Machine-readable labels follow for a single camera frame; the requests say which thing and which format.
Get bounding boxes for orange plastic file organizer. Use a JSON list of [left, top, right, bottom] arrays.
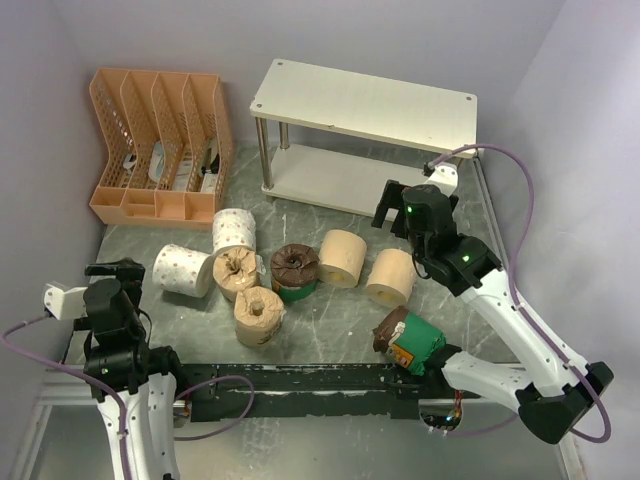
[[89, 68, 235, 230]]

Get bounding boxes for white two-tier shelf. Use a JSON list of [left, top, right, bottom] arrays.
[[250, 59, 477, 217]]

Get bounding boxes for aluminium frame rail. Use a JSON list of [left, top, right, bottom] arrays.
[[8, 371, 113, 479]]

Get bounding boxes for floral white paper roll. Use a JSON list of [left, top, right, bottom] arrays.
[[152, 244, 214, 298], [212, 208, 256, 257]]

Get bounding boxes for brown paper roll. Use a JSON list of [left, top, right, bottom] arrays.
[[234, 286, 284, 347], [213, 247, 260, 303]]

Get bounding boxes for items in organizer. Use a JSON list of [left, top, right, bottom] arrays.
[[121, 138, 222, 193]]

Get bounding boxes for lying green brown wrapped roll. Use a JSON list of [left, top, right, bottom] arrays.
[[372, 306, 446, 376]]

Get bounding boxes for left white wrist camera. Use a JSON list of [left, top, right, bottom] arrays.
[[43, 283, 87, 321]]

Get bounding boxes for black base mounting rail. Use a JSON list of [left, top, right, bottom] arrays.
[[183, 363, 454, 422]]

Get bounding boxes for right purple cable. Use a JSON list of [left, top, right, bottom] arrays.
[[424, 143, 612, 444]]

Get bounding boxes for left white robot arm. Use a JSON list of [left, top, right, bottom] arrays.
[[74, 258, 187, 479]]

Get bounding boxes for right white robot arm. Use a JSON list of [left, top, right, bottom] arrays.
[[372, 180, 614, 444]]

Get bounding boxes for green brown roll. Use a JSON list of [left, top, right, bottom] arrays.
[[270, 244, 319, 304], [372, 306, 446, 376]]

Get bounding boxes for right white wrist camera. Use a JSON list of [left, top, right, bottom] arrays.
[[424, 162, 459, 197]]

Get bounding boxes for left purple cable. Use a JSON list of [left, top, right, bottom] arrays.
[[0, 314, 255, 480]]

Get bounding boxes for purple cable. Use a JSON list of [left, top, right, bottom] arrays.
[[0, 314, 255, 480], [424, 143, 612, 444]]

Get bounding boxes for beige unwrapped paper roll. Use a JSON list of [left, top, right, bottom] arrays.
[[318, 229, 367, 288], [365, 249, 417, 309]]

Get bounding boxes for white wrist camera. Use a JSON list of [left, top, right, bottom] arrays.
[[43, 283, 87, 321], [424, 162, 459, 197]]

